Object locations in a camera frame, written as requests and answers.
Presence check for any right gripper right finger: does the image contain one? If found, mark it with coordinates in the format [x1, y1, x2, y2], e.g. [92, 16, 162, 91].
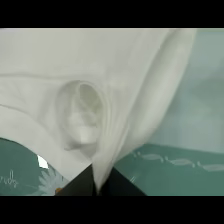
[99, 166, 148, 197]

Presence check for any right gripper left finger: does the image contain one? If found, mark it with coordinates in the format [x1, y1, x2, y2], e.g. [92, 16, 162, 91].
[55, 164, 98, 197]

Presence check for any white shirt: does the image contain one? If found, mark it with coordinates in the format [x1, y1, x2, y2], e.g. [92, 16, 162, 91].
[0, 28, 198, 194]

